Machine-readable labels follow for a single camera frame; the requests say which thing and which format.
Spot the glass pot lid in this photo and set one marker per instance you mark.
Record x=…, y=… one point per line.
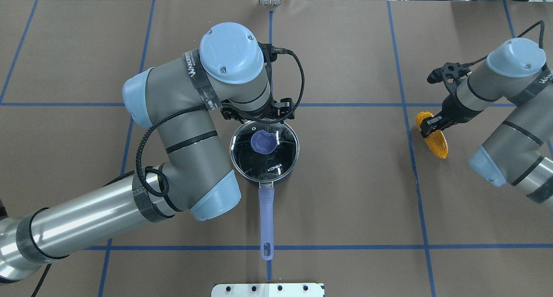
x=264, y=153

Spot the yellow corn cob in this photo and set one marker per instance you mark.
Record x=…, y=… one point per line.
x=436, y=141

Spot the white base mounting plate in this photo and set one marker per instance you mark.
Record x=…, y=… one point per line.
x=269, y=290

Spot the brown paper table cover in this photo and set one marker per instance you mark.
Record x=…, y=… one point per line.
x=368, y=210

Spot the dark blue saucepan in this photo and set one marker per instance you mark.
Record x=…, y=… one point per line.
x=266, y=196

